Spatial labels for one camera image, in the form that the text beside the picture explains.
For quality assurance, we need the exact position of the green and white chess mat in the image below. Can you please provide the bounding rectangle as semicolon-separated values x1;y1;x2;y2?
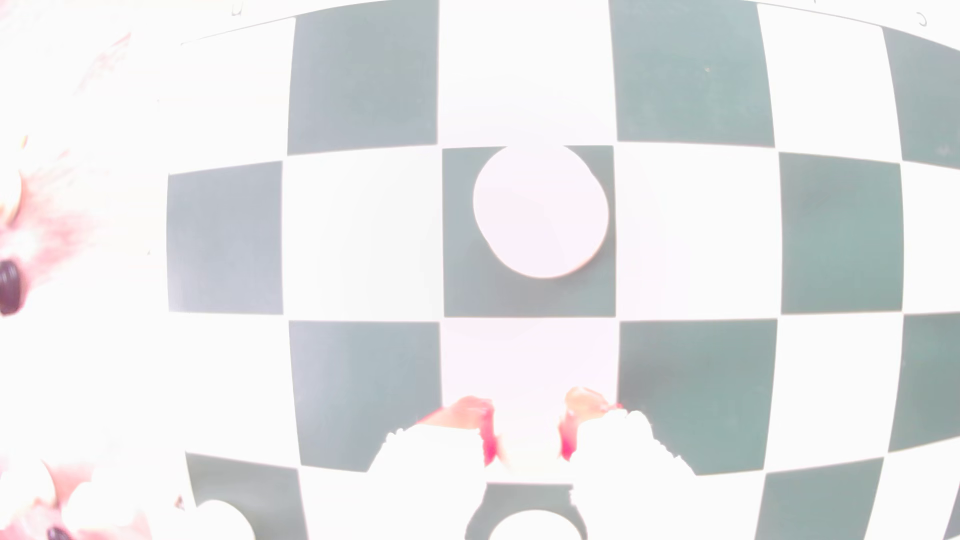
127;0;960;540

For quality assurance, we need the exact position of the white king chess piece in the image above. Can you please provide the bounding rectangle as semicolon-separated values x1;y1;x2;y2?
472;144;610;280

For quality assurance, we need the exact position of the white pawn chess piece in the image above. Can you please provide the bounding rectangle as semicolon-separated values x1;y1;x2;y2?
176;498;260;540

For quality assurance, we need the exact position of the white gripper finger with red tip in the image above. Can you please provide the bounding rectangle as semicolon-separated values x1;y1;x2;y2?
558;386;721;540
360;396;500;540

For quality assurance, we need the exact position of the small dark round object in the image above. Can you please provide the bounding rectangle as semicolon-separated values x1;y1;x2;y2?
0;258;25;316

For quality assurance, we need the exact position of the white rook chess piece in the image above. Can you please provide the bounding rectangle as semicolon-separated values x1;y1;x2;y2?
487;508;585;540

